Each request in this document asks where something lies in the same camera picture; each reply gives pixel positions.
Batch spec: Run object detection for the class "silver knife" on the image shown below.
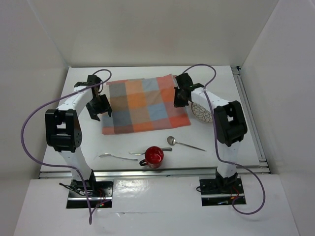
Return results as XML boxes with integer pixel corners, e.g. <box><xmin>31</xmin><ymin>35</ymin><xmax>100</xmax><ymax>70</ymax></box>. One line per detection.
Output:
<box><xmin>128</xmin><ymin>147</ymin><xmax>173</xmax><ymax>156</ymax></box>

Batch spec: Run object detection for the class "floral patterned plate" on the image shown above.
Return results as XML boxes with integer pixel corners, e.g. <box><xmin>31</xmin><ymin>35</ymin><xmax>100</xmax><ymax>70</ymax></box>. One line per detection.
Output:
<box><xmin>190</xmin><ymin>103</ymin><xmax>213</xmax><ymax>123</ymax></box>

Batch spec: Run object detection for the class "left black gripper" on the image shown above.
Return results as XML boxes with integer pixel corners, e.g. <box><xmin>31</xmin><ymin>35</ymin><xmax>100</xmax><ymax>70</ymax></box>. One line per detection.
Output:
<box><xmin>86</xmin><ymin>94</ymin><xmax>112</xmax><ymax>121</ymax></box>

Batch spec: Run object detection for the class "checkered orange grey cloth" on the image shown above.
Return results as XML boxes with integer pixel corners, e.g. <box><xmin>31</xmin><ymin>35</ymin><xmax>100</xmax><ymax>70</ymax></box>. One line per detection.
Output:
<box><xmin>102</xmin><ymin>74</ymin><xmax>190</xmax><ymax>135</ymax></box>

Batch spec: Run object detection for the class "silver spoon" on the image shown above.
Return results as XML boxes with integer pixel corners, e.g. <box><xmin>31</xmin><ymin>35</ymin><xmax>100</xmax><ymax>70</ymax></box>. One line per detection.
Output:
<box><xmin>167</xmin><ymin>136</ymin><xmax>206</xmax><ymax>151</ymax></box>

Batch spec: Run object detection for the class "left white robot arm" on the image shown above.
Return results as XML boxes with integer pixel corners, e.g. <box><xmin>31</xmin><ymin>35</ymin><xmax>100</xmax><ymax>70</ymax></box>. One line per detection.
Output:
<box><xmin>45</xmin><ymin>74</ymin><xmax>112</xmax><ymax>196</ymax></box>

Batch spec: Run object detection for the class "red enamel mug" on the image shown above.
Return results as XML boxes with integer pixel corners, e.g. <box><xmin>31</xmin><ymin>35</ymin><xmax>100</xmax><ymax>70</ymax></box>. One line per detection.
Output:
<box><xmin>139</xmin><ymin>146</ymin><xmax>164</xmax><ymax>169</ymax></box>

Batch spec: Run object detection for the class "silver fork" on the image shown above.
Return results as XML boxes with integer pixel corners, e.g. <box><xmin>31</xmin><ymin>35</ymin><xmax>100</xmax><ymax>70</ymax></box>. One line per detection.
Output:
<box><xmin>99</xmin><ymin>153</ymin><xmax>138</xmax><ymax>161</ymax></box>

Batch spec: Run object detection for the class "aluminium frame rail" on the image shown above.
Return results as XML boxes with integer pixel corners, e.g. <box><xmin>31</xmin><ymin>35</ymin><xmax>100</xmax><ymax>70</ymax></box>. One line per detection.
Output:
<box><xmin>39</xmin><ymin>65</ymin><xmax>271</xmax><ymax>178</ymax></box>

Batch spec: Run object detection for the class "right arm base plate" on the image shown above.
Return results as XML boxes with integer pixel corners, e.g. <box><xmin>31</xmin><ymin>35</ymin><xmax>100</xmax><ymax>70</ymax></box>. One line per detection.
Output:
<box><xmin>196</xmin><ymin>178</ymin><xmax>246</xmax><ymax>207</ymax></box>

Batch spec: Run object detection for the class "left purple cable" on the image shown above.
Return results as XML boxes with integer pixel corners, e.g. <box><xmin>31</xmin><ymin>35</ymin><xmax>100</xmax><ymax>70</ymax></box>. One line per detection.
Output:
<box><xmin>20</xmin><ymin>69</ymin><xmax>113</xmax><ymax>225</ymax></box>

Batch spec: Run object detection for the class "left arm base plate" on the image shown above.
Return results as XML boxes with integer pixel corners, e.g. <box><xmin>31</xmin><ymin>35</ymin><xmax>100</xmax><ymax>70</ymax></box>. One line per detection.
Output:
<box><xmin>59</xmin><ymin>180</ymin><xmax>114</xmax><ymax>209</ymax></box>

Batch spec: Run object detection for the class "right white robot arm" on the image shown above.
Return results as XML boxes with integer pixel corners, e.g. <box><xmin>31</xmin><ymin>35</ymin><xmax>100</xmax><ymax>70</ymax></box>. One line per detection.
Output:
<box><xmin>174</xmin><ymin>73</ymin><xmax>248</xmax><ymax>193</ymax></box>

